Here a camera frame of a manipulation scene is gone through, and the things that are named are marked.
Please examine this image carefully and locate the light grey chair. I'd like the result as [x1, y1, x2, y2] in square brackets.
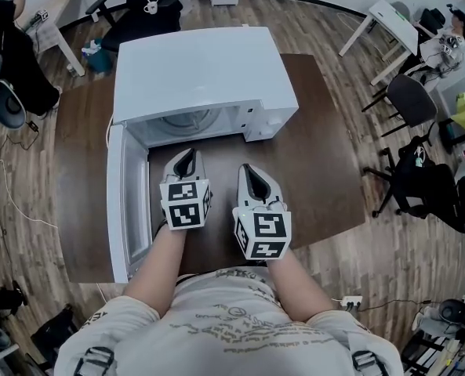
[391, 1, 412, 21]

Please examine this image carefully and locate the black high-back chair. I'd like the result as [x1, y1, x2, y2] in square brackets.
[418, 8, 449, 34]

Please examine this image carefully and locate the person's right forearm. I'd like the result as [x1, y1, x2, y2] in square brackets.
[266, 248, 333, 323]

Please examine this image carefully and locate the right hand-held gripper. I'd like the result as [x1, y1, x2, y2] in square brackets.
[231, 164, 293, 262]

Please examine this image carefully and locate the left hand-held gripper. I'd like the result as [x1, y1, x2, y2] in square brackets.
[158, 148, 214, 232]

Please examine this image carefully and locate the white floor cable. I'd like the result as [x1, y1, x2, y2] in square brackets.
[0, 158, 60, 229]

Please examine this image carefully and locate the light wooden desk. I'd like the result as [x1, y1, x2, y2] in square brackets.
[20, 0, 88, 77]

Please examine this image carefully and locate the white microwave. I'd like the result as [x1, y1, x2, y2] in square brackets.
[106, 26, 300, 284]

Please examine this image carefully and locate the black buckle shoulder strap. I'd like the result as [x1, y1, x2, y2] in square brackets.
[351, 349, 390, 376]
[73, 346, 115, 376]

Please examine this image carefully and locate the teal waste bin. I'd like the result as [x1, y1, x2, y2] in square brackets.
[82, 39, 111, 74]

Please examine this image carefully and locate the dark grey plain chair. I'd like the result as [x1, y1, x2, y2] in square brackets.
[361, 73, 439, 146]

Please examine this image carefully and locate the person's beige printed shirt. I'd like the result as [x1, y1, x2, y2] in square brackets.
[53, 266, 404, 376]

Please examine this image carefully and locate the small white table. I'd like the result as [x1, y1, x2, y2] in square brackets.
[338, 0, 420, 86]

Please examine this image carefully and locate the black mesh office chair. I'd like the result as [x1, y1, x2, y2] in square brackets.
[85, 0, 183, 52]

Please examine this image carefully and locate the person's left forearm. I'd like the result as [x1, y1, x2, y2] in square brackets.
[122, 225, 188, 319]

